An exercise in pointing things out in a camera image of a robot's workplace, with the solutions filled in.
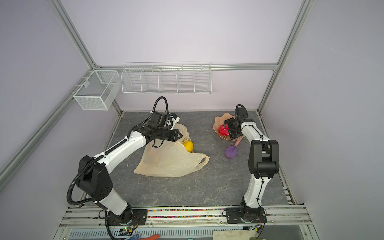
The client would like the red dragon fruit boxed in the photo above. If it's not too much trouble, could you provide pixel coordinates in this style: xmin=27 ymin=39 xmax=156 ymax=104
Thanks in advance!
xmin=218 ymin=124 xmax=230 ymax=138

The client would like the cream plastic bag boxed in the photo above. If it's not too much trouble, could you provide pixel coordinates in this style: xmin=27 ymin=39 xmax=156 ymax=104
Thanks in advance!
xmin=134 ymin=124 xmax=210 ymax=178

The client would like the yellow lemon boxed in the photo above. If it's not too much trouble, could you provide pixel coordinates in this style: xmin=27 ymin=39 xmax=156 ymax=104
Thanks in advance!
xmin=183 ymin=141 xmax=194 ymax=153

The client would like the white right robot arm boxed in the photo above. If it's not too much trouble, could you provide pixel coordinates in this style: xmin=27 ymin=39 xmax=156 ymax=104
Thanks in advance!
xmin=224 ymin=104 xmax=280 ymax=224

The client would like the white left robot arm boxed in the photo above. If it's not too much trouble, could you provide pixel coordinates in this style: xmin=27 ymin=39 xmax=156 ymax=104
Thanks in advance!
xmin=67 ymin=112 xmax=183 ymax=225

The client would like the pink wavy fruit plate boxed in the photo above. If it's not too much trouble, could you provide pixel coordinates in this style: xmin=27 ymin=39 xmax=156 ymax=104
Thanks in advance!
xmin=213 ymin=113 xmax=245 ymax=141

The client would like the pink purple spatula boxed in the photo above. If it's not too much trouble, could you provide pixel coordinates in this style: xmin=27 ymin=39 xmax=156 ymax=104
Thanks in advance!
xmin=225 ymin=139 xmax=242 ymax=160

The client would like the small white mesh basket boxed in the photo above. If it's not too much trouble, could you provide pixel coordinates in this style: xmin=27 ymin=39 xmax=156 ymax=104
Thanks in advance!
xmin=74 ymin=70 xmax=122 ymax=111

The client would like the red blue glove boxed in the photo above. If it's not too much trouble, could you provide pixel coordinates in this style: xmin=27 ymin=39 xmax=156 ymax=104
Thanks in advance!
xmin=123 ymin=233 xmax=161 ymax=240

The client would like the beige cloth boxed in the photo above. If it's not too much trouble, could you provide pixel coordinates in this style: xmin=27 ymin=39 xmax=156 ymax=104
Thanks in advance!
xmin=213 ymin=230 xmax=258 ymax=240

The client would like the long white wire basket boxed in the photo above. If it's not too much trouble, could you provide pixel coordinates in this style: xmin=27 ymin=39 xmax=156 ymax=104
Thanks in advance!
xmin=121 ymin=62 xmax=212 ymax=95

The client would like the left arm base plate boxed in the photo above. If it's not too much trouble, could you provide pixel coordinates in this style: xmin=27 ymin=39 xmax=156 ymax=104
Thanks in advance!
xmin=107 ymin=209 xmax=148 ymax=226

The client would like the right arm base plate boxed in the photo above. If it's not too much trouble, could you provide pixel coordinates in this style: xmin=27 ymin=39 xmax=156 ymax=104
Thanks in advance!
xmin=224 ymin=207 xmax=267 ymax=224

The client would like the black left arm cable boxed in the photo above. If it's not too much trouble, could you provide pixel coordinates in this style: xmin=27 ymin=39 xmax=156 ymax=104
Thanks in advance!
xmin=66 ymin=96 xmax=169 ymax=207

